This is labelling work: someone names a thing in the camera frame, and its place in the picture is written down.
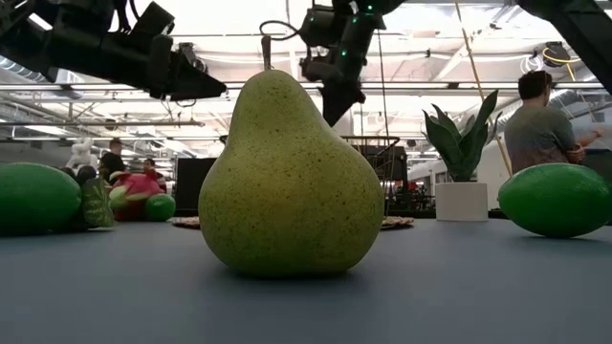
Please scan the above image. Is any yellow pole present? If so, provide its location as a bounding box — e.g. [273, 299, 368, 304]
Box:
[452, 0, 514, 179]

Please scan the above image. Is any pink dragon fruit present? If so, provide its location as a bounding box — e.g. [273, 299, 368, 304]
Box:
[108, 169, 166, 223]

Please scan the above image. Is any person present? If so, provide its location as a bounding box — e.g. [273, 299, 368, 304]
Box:
[142, 158, 168, 193]
[503, 70, 606, 176]
[98, 138, 128, 185]

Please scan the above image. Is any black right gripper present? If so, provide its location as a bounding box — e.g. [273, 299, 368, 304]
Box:
[300, 15, 384, 128]

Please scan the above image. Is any green lime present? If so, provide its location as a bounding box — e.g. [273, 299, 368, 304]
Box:
[497, 162, 612, 239]
[144, 193, 177, 223]
[0, 161, 82, 236]

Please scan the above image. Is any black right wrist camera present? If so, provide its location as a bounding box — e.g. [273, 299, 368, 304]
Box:
[298, 6, 337, 48]

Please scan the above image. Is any round woven straw mat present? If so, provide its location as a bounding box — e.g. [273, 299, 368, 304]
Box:
[170, 215, 416, 231]

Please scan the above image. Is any green leafy plant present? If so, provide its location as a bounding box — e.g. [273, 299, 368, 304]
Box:
[422, 89, 504, 183]

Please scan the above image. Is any white figure statue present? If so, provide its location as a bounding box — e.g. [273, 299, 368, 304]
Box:
[65, 138, 99, 171]

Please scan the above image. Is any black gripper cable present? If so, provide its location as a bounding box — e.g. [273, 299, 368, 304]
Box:
[259, 19, 307, 42]

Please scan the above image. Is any yellow-green pear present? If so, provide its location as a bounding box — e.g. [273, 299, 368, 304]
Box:
[198, 33, 385, 279]

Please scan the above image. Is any white plant pot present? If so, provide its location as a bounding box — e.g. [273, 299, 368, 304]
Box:
[434, 181, 490, 223]

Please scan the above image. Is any black ceiling cable reel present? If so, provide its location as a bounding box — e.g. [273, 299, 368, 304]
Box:
[541, 41, 572, 69]

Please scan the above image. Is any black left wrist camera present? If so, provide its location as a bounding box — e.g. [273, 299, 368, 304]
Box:
[127, 1, 176, 40]

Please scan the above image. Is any gold wire basket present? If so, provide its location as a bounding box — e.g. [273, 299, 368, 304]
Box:
[339, 135, 408, 215]

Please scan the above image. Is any black grape bunch with leaf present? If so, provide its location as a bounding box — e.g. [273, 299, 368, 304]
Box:
[53, 164, 119, 234]

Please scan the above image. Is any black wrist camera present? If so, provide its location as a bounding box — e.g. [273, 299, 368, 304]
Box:
[127, 1, 176, 40]
[298, 6, 337, 48]

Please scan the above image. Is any black partition screen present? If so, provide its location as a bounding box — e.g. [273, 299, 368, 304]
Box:
[173, 157, 219, 212]

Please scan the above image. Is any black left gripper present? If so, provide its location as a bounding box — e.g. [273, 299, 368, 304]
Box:
[112, 32, 229, 102]

